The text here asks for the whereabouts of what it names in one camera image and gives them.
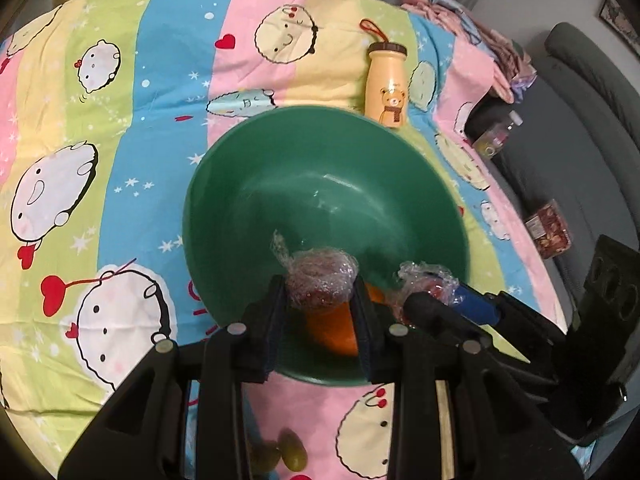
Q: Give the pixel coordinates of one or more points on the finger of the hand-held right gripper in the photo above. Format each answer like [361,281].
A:
[430,310]
[477,305]

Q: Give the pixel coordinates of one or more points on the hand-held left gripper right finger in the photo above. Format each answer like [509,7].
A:
[362,332]

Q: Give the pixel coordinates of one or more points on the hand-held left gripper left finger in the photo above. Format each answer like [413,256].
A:
[275,327]

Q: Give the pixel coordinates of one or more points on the plastic-wrapped red fruit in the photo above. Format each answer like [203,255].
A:
[320,275]
[431,282]

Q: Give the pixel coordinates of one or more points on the orange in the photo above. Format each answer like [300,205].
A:
[330,330]

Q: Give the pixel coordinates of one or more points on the green lime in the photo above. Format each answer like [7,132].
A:
[265,457]
[292,450]

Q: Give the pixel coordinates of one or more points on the green plastic bowl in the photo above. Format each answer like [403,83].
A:
[325,185]

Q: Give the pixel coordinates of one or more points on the clear pack of red snacks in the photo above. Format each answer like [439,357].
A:
[550,230]

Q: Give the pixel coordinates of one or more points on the clear plastic bottle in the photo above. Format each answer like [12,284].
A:
[492,137]

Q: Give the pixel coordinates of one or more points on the grey sofa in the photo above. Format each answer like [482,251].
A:
[575,125]

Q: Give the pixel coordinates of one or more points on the yellow bear-print bottle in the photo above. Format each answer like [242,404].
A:
[385,80]

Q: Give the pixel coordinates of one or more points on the striped cartoon bed sheet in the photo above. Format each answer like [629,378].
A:
[150,110]

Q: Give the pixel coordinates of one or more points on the pile of folded clothes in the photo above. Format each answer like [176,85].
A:
[480,25]

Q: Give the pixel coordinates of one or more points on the framed wall picture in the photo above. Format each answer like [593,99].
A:
[620,20]

